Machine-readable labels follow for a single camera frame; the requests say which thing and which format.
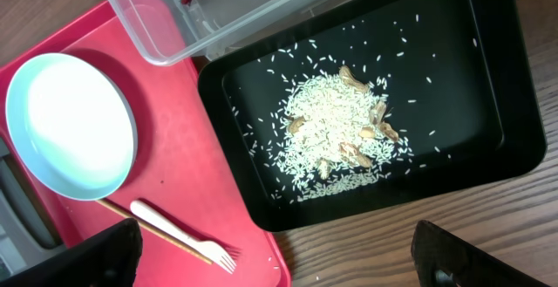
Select white plastic fork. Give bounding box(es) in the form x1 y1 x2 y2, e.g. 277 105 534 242
130 200 236 274

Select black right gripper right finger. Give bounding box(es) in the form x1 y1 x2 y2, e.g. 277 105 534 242
411 220 548 287

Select grey dishwasher rack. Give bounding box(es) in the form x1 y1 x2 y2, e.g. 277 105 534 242
1 142 66 280

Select clear plastic waste bin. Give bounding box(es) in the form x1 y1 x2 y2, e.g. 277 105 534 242
107 0 350 65

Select black food waste tray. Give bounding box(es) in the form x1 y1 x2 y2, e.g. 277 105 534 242
198 0 547 232

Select wooden chopstick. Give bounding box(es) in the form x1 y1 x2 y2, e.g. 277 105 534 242
96 199 213 264

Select light blue plate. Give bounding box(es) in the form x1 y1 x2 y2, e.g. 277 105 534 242
5 52 138 201

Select rice and food scraps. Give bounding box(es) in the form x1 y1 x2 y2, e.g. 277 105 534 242
224 12 484 203

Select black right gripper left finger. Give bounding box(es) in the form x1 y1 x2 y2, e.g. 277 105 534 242
1 218 143 287

